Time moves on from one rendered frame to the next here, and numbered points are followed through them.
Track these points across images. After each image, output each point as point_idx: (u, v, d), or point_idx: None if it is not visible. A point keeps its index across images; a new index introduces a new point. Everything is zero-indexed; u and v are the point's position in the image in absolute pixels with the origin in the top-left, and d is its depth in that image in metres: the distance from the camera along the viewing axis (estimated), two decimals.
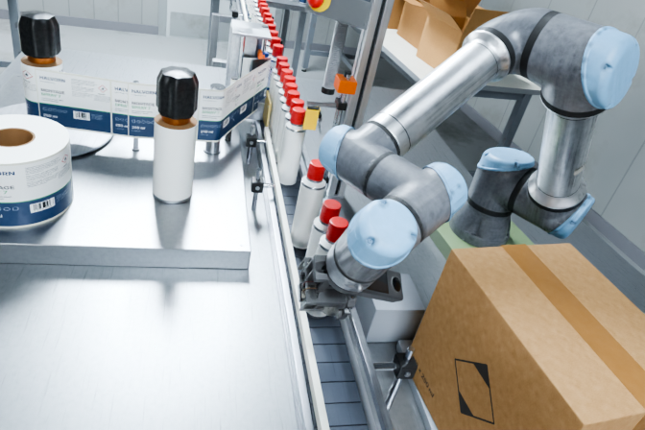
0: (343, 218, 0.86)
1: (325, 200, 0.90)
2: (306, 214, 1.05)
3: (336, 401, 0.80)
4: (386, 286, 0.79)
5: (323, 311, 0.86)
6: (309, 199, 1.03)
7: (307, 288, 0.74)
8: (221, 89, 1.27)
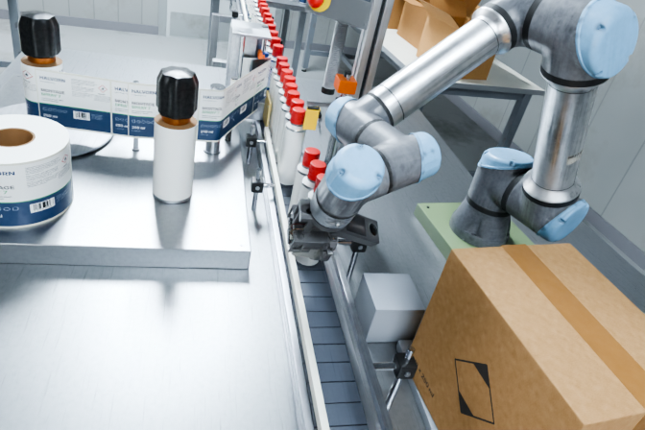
0: None
1: (312, 160, 1.01)
2: None
3: (336, 401, 0.80)
4: (364, 229, 0.90)
5: (310, 256, 0.98)
6: None
7: (295, 228, 0.86)
8: (221, 89, 1.27)
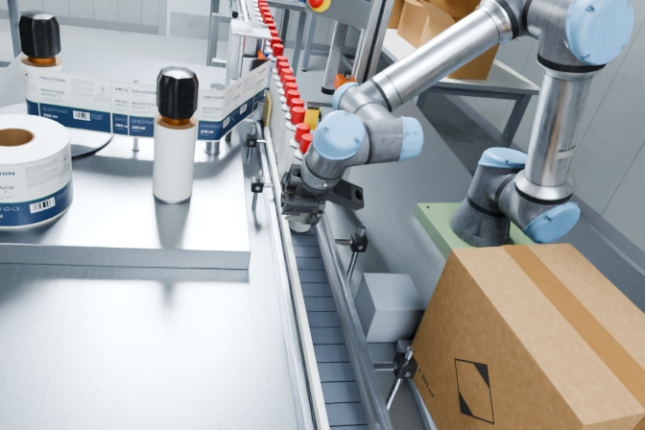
0: None
1: (303, 134, 1.10)
2: None
3: (336, 401, 0.80)
4: (349, 195, 0.99)
5: (301, 222, 1.07)
6: None
7: (286, 192, 0.95)
8: (221, 89, 1.27)
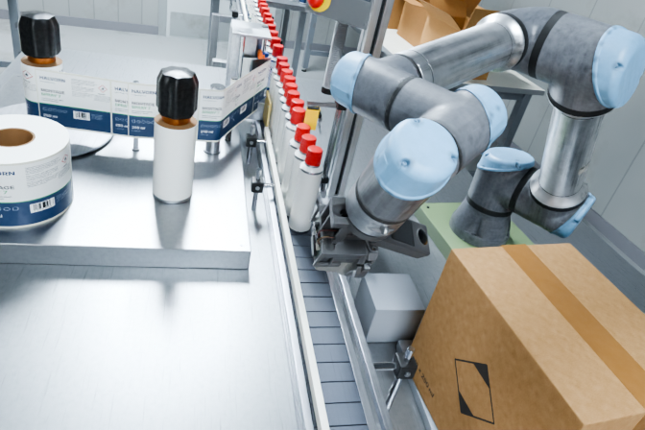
0: (319, 147, 1.07)
1: (303, 134, 1.10)
2: None
3: (336, 401, 0.80)
4: (412, 238, 0.69)
5: (339, 271, 0.77)
6: None
7: (322, 237, 0.65)
8: (221, 89, 1.27)
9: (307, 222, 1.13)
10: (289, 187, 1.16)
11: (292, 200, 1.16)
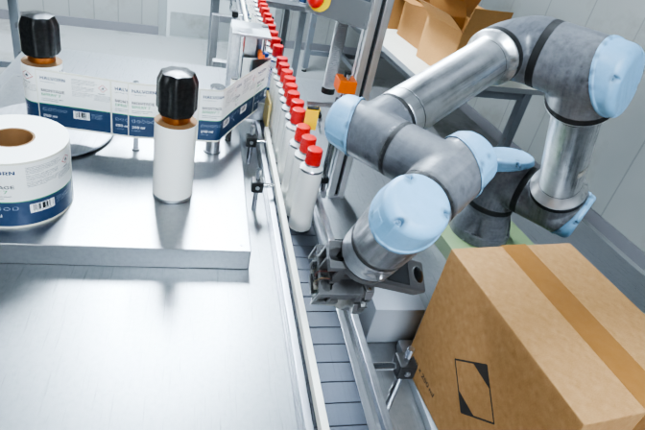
0: (319, 147, 1.07)
1: (303, 134, 1.10)
2: None
3: (336, 401, 0.80)
4: (407, 276, 0.71)
5: (336, 305, 0.79)
6: None
7: (320, 278, 0.66)
8: (221, 89, 1.27)
9: (307, 222, 1.13)
10: (289, 187, 1.16)
11: (292, 200, 1.16)
